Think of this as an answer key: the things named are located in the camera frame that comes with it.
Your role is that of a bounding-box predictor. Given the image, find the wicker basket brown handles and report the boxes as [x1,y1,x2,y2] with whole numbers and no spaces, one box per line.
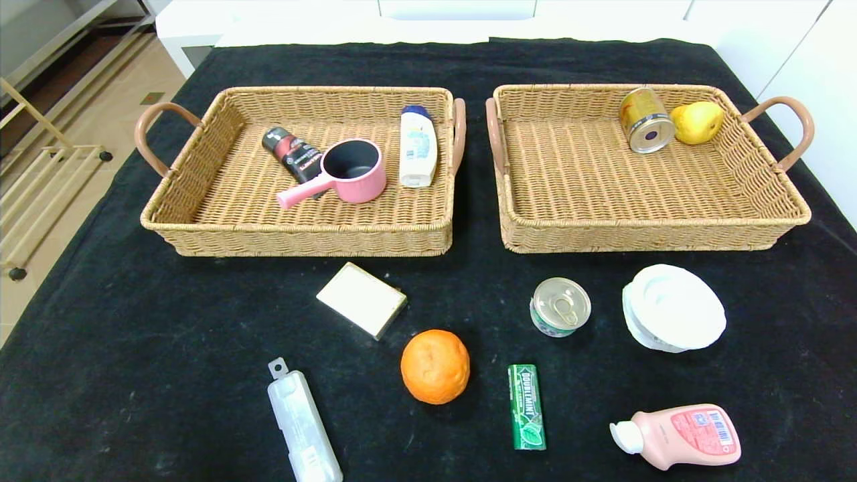
[134,86,467,258]
[485,83,816,254]

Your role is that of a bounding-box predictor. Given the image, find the white plastic bowl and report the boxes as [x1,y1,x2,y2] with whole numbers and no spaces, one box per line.
[621,264,727,353]

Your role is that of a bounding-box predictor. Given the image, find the gold drink can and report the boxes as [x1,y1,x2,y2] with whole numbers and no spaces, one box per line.
[618,87,676,155]

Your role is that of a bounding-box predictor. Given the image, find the pink saucepan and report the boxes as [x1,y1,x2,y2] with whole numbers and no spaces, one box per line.
[276,139,388,210]

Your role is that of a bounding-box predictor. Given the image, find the grey shelf unit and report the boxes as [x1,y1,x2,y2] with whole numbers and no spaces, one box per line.
[0,0,158,101]

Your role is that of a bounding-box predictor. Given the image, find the orange fruit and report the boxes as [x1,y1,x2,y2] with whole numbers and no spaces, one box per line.
[400,329,471,405]

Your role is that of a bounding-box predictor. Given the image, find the small pull-tab tin can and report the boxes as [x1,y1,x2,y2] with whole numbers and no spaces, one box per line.
[530,277,592,338]

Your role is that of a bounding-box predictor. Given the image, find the white bottle blue cap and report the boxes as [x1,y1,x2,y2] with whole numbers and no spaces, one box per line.
[399,105,439,189]

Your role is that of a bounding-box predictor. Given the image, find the yellow pear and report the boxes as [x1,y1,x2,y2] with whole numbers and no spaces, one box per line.
[670,100,725,145]

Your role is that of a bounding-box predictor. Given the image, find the pink bottle white cap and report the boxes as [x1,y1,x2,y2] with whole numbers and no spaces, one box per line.
[609,403,743,471]

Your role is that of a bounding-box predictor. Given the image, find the wooden rack on wheels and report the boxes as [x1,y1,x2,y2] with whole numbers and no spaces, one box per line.
[0,77,113,282]

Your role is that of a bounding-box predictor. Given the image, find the green chewing gum pack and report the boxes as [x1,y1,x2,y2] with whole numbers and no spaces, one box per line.
[507,364,547,451]

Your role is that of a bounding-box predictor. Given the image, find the cream rectangular box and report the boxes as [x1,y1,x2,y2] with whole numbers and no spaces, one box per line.
[315,262,408,341]

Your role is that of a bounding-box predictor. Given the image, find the translucent white toothbrush case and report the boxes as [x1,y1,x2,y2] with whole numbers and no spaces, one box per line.
[266,357,343,482]

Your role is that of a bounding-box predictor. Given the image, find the black tablecloth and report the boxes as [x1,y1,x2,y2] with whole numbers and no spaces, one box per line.
[0,37,857,482]

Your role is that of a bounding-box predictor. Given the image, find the black red tube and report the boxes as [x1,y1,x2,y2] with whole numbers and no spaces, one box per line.
[262,127,325,200]

